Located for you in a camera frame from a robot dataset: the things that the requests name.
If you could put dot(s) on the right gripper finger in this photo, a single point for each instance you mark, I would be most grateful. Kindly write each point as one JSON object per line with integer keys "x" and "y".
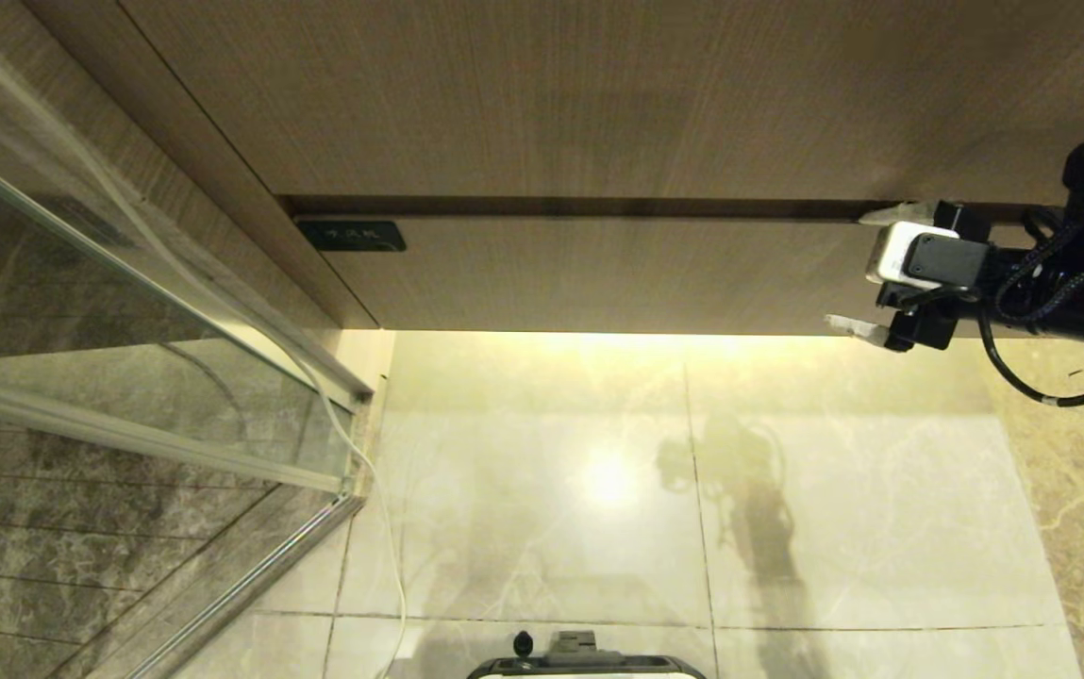
{"x": 858, "y": 327}
{"x": 898, "y": 214}

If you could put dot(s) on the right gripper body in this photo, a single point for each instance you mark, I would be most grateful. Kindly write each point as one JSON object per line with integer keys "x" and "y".
{"x": 964, "y": 222}

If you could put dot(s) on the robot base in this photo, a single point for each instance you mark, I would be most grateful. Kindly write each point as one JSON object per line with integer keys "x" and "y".
{"x": 584, "y": 663}

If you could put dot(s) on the wooden drawer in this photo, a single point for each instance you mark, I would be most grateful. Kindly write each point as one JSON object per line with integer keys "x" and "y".
{"x": 598, "y": 283}

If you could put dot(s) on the wooden cabinet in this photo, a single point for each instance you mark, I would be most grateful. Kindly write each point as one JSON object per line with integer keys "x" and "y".
{"x": 598, "y": 94}

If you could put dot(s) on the black label plate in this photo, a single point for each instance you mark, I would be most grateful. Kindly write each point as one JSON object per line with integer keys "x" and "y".
{"x": 353, "y": 236}

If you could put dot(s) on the glass shower door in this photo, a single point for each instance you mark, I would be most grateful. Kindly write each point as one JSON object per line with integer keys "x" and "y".
{"x": 108, "y": 415}

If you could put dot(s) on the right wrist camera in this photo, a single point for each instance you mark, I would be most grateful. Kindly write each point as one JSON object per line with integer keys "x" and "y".
{"x": 919, "y": 256}

